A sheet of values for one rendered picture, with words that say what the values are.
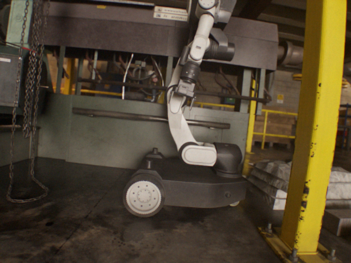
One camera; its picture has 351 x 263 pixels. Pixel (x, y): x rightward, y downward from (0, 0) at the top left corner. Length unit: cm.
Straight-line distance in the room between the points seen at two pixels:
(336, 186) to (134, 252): 127
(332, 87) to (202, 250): 77
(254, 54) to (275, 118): 345
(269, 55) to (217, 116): 78
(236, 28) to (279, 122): 366
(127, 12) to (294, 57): 171
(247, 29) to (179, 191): 156
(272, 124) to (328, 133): 432
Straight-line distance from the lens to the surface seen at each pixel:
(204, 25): 92
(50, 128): 185
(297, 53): 215
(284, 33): 300
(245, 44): 180
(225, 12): 118
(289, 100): 796
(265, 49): 187
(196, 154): 97
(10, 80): 144
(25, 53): 148
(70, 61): 358
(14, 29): 230
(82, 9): 199
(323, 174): 82
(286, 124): 536
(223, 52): 112
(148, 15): 180
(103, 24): 183
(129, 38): 170
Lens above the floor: 48
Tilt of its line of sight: 2 degrees down
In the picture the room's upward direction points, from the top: 6 degrees clockwise
